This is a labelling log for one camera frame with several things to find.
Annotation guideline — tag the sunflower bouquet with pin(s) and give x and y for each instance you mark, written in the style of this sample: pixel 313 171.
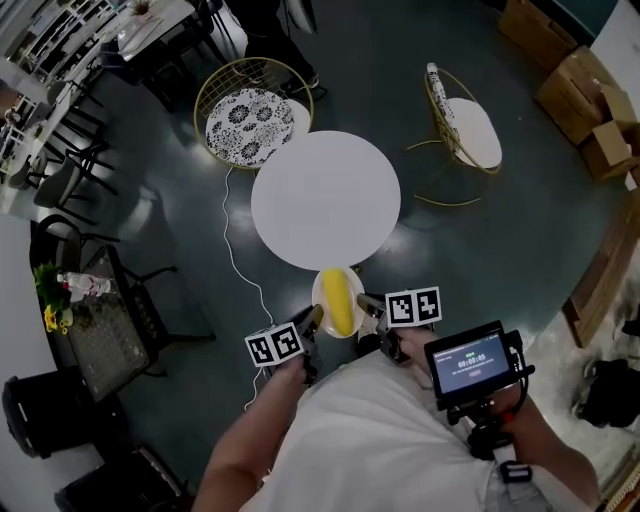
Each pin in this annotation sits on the sunflower bouquet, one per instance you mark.
pixel 50 287

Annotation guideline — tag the black bag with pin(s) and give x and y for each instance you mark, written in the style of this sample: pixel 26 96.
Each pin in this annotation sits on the black bag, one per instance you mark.
pixel 610 395

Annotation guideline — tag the grey upholstered chair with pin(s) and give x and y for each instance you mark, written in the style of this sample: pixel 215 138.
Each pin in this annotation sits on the grey upholstered chair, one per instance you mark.
pixel 60 185

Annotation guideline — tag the long white table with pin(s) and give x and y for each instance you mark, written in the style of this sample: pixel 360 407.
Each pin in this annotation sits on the long white table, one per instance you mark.
pixel 160 30

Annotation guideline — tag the person's left forearm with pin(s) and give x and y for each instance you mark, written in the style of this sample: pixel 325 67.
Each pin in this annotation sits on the person's left forearm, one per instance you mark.
pixel 240 440

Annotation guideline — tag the round floral cushion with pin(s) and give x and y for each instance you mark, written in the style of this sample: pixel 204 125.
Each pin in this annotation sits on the round floral cushion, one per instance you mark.
pixel 247 125
pixel 440 100

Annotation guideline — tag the white seat cushion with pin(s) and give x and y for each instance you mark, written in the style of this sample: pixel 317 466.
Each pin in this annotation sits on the white seat cushion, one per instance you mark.
pixel 475 132
pixel 301 120

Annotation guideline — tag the white round plate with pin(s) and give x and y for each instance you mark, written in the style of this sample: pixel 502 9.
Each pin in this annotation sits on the white round plate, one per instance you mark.
pixel 359 295

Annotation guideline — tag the white shelving unit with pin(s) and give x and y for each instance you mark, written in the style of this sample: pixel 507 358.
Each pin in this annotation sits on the white shelving unit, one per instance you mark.
pixel 65 35

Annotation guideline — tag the yellow banana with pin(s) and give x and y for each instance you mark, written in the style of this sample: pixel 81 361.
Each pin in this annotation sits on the yellow banana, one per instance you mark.
pixel 337 300

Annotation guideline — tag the wooden platform edge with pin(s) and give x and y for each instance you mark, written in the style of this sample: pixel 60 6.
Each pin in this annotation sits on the wooden platform edge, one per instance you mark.
pixel 600 285

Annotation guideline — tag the round white table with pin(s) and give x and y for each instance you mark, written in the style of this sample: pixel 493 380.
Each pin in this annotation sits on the round white table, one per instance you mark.
pixel 325 200

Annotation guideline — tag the person's white shirt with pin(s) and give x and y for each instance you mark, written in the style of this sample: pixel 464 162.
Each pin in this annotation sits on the person's white shirt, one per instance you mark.
pixel 370 440

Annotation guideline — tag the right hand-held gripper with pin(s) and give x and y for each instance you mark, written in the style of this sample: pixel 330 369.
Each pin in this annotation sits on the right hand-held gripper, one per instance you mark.
pixel 414 307

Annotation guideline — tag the black plastic crate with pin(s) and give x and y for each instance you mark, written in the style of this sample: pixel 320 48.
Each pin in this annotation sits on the black plastic crate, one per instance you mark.
pixel 125 485
pixel 45 415

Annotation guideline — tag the person's right forearm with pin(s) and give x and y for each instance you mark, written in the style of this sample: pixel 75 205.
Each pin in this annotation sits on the person's right forearm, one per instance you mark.
pixel 555 450

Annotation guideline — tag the clear plastic water bottle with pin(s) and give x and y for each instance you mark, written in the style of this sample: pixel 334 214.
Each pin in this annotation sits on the clear plastic water bottle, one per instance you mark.
pixel 87 286

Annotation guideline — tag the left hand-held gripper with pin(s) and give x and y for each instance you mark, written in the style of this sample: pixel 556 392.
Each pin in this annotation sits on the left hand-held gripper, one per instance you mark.
pixel 275 345

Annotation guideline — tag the black screen device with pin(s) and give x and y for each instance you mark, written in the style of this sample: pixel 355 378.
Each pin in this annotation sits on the black screen device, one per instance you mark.
pixel 470 362

